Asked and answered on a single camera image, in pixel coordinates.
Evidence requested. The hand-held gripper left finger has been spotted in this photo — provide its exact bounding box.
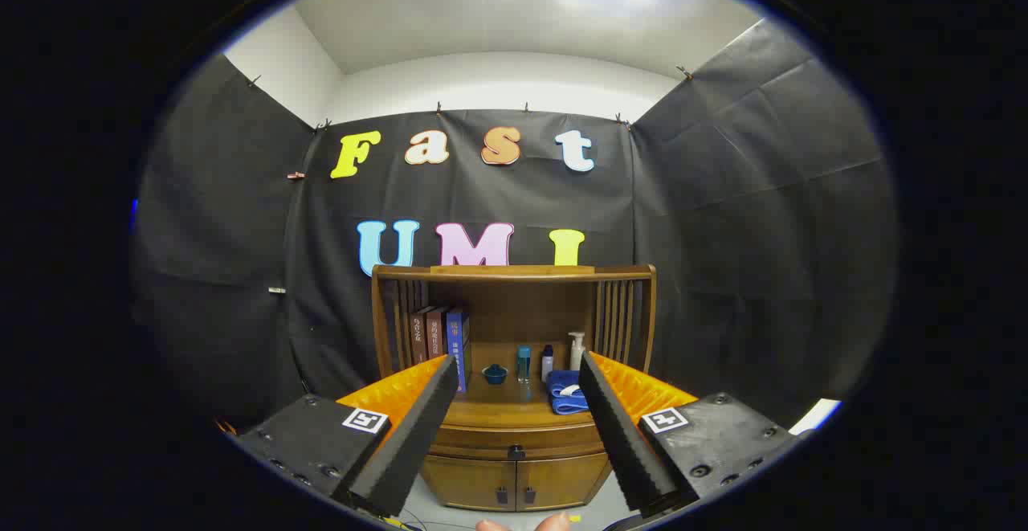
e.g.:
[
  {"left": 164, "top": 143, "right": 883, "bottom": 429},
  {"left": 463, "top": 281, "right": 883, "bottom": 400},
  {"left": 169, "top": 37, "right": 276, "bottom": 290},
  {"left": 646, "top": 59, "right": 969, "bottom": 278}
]
[{"left": 237, "top": 354, "right": 460, "bottom": 520}]

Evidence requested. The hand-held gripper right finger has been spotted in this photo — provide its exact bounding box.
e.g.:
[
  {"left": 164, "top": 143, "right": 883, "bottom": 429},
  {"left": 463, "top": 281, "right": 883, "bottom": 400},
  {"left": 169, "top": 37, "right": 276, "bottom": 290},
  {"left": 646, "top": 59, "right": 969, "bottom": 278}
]
[{"left": 578, "top": 350, "right": 804, "bottom": 520}]

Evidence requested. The wooden drawer with black knob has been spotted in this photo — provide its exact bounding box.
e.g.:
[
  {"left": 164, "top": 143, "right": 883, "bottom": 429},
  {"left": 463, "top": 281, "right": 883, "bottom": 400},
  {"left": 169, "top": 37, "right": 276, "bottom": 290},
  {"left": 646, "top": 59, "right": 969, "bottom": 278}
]
[{"left": 430, "top": 423, "right": 611, "bottom": 462}]

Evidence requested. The wooden cabinet door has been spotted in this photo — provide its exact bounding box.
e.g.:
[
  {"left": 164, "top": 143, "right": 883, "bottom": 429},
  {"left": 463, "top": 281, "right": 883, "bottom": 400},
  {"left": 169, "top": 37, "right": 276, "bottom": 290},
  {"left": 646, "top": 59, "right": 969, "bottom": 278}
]
[
  {"left": 419, "top": 455, "right": 516, "bottom": 511},
  {"left": 516, "top": 452, "right": 611, "bottom": 511}
]

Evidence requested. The wooden countertop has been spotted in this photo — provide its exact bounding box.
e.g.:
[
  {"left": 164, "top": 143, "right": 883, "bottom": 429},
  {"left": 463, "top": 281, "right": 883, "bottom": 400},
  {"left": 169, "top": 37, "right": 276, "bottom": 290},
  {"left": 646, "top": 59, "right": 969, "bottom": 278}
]
[{"left": 444, "top": 354, "right": 599, "bottom": 429}]

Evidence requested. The wooden cabinet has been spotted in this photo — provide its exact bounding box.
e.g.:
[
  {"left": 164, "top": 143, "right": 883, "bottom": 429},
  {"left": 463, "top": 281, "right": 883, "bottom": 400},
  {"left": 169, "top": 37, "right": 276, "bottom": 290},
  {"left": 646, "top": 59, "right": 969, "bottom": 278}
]
[{"left": 371, "top": 264, "right": 658, "bottom": 513}]

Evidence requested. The blue folded towel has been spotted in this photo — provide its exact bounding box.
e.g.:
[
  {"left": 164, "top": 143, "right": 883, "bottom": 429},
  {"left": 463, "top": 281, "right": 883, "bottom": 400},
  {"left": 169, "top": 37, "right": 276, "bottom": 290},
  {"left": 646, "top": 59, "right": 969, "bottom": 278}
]
[{"left": 546, "top": 370, "right": 592, "bottom": 415}]

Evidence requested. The blue book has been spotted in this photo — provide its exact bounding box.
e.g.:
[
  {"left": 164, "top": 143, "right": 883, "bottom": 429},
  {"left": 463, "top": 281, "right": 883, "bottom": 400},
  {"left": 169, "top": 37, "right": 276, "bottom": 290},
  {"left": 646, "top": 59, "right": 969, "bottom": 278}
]
[{"left": 446, "top": 308, "right": 472, "bottom": 394}]

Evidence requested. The reddish brown book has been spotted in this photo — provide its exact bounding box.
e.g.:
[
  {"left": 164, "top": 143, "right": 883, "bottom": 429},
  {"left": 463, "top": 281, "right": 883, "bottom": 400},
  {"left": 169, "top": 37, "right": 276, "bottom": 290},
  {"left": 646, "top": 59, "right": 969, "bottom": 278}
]
[{"left": 424, "top": 308, "right": 447, "bottom": 360}]

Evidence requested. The white panel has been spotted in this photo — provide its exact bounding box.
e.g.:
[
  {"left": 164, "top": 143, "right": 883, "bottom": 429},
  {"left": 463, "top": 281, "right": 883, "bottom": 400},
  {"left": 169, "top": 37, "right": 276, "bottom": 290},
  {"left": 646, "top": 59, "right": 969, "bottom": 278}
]
[{"left": 789, "top": 398, "right": 842, "bottom": 435}]

